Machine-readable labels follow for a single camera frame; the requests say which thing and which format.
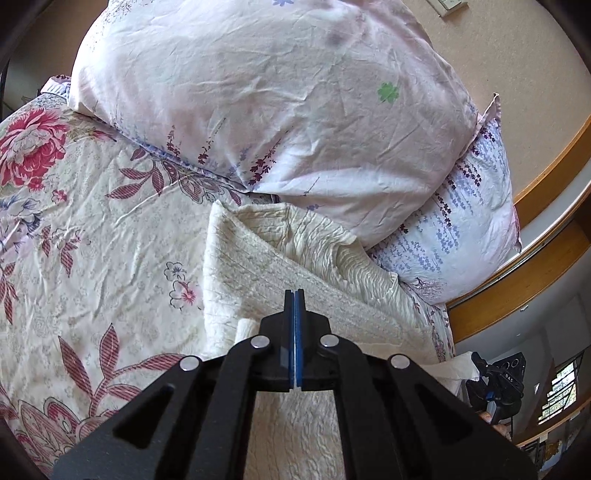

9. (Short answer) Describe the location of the lilac floral pillow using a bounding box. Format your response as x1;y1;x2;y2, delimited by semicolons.
369;92;523;306

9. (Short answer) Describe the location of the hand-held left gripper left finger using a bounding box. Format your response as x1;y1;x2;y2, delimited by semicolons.
52;289;295;480

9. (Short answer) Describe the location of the white floral top pillow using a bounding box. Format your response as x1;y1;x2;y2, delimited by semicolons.
69;0;478;247

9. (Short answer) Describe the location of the cream quilted blanket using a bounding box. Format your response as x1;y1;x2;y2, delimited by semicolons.
202;199;482;480

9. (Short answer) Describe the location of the white wall switch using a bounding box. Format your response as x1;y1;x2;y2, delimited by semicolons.
428;0;468;18

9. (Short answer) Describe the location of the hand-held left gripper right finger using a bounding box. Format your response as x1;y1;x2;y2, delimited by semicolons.
294;289;539;480

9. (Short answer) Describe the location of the floral bed sheet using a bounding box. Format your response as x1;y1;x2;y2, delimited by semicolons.
0;75;457;480

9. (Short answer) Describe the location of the window with grille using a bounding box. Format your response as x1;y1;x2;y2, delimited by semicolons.
537;359;583;422

